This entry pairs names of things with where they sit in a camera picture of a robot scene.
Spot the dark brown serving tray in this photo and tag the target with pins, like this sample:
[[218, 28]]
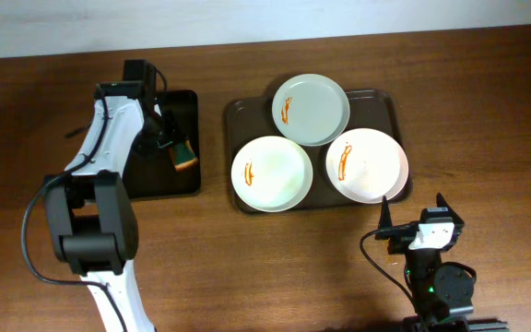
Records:
[[248, 119]]

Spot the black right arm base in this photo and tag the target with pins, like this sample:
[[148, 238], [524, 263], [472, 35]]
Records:
[[459, 325]]

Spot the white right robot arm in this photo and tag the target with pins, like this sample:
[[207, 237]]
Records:
[[441, 291]]

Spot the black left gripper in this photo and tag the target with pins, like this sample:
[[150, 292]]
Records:
[[165, 139]]

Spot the pinkish white plate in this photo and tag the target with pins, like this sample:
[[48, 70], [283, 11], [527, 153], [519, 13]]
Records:
[[367, 166]]

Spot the pale green plate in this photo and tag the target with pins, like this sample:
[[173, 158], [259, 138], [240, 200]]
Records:
[[310, 109]]

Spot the cream white plate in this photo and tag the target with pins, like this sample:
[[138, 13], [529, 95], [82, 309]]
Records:
[[271, 174]]

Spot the black rectangular water tray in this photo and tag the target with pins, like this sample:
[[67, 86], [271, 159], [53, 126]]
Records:
[[170, 168]]

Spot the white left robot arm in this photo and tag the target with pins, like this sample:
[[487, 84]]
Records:
[[90, 216]]

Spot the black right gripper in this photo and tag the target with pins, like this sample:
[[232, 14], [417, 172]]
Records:
[[397, 235]]

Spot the green and orange sponge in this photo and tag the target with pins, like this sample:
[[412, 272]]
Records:
[[182, 156]]

